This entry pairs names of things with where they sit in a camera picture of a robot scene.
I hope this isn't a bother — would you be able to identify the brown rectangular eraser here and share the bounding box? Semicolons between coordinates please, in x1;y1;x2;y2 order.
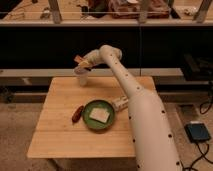
74;55;83;64

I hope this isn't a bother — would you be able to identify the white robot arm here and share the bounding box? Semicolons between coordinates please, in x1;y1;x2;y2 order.
79;45;183;171

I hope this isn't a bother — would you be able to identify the red brown sausage toy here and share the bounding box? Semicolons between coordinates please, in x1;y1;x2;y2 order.
72;106;84;123

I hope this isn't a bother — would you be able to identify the white tube with cap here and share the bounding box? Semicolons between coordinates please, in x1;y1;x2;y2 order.
112;96;128;111

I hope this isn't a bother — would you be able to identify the white sponge on plate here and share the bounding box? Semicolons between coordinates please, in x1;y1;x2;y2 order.
89;108;110;123

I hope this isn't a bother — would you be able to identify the green round plate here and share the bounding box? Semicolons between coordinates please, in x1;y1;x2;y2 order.
82;100;115;130

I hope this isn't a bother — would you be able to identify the wooden table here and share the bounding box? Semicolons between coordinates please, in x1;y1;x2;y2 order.
27;77;135;158

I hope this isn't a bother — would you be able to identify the wooden shelf with clutter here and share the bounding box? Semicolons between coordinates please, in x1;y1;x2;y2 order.
0;0;213;26

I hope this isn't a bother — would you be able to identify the black foot pedal box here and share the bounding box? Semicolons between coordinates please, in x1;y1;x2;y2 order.
184;123;211;143

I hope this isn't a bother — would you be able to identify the black cable on floor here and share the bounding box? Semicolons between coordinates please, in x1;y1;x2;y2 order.
179;79;213;171

